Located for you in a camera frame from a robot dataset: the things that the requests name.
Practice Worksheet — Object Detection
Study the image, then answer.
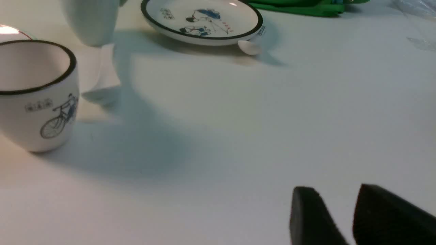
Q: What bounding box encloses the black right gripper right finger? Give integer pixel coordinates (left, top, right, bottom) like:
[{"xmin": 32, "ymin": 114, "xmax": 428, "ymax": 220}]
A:
[{"xmin": 353, "ymin": 183, "xmax": 436, "ymax": 245}]

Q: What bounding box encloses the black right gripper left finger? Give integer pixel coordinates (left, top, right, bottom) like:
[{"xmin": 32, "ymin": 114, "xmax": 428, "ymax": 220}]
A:
[{"xmin": 290, "ymin": 186, "xmax": 348, "ymax": 245}]

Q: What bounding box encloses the white ceramic spoon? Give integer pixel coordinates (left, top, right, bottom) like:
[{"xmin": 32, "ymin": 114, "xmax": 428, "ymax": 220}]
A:
[{"xmin": 80, "ymin": 43, "xmax": 121, "ymax": 106}]

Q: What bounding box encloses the plain white cup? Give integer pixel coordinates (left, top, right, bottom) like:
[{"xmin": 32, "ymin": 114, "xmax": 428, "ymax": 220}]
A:
[{"xmin": 59, "ymin": 0, "xmax": 121, "ymax": 47}]

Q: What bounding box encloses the white spoon under illustrated plate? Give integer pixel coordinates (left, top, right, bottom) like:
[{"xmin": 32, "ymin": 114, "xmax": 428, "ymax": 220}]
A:
[{"xmin": 238, "ymin": 25, "xmax": 266, "ymax": 56}]

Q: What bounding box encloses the clear plastic bag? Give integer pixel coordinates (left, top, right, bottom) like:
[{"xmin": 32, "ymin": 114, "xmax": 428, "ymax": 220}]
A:
[{"xmin": 392, "ymin": 0, "xmax": 436, "ymax": 52}]

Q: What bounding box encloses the green backdrop cloth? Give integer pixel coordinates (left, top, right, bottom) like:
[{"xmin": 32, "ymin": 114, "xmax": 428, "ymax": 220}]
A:
[{"xmin": 247, "ymin": 0, "xmax": 369, "ymax": 18}]

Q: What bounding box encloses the illustrated plate with black rim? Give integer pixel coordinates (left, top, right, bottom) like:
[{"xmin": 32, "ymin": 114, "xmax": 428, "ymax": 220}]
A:
[{"xmin": 140, "ymin": 0, "xmax": 263, "ymax": 46}]

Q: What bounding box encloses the white cup with bicycle print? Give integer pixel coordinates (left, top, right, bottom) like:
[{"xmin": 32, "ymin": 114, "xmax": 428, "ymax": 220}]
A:
[{"xmin": 0, "ymin": 40, "xmax": 79, "ymax": 152}]

